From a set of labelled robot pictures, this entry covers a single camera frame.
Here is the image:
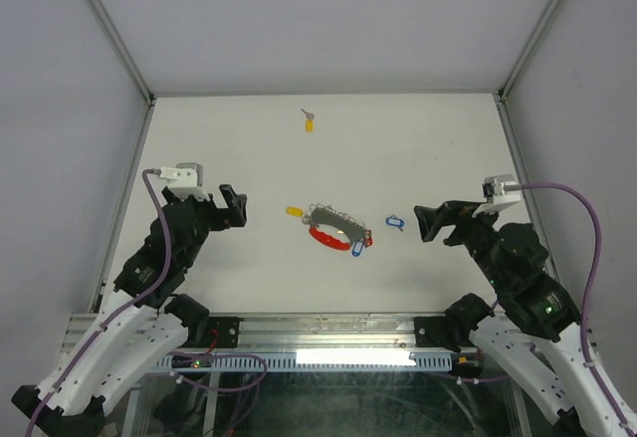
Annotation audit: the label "aluminium front rail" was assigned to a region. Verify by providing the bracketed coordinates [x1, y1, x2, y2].
[62, 311, 598, 356]

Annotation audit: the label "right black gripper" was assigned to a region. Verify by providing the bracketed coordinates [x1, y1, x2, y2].
[412, 199, 507, 290]

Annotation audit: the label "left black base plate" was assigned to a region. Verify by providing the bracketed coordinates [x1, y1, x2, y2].
[181, 315, 243, 350]

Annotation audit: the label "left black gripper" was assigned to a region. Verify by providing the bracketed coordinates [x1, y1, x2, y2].
[180, 183, 245, 269]

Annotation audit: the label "red grey keyring holder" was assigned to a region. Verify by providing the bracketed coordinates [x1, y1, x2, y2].
[302, 204, 371, 254]

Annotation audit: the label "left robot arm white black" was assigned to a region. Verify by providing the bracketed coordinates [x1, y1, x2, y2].
[11, 184, 248, 436]

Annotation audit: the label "blue tag key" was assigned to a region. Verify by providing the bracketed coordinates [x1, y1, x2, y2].
[385, 215, 405, 232]
[351, 240, 365, 258]

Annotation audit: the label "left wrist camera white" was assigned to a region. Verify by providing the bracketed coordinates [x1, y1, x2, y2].
[158, 162, 209, 202]

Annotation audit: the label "grey slotted cable duct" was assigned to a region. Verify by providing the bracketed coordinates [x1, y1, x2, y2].
[147, 349, 453, 374]

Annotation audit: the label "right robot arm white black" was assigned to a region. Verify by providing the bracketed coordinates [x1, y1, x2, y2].
[414, 201, 636, 436]

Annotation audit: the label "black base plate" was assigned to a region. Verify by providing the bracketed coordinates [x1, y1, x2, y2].
[413, 316, 473, 352]
[181, 315, 243, 350]

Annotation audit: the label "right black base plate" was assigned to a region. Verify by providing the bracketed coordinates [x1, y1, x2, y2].
[413, 316, 473, 352]

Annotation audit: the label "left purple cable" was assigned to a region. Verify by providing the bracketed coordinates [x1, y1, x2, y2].
[24, 167, 269, 437]

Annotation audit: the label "red tag key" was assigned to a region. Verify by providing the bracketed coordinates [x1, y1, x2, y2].
[364, 230, 373, 247]

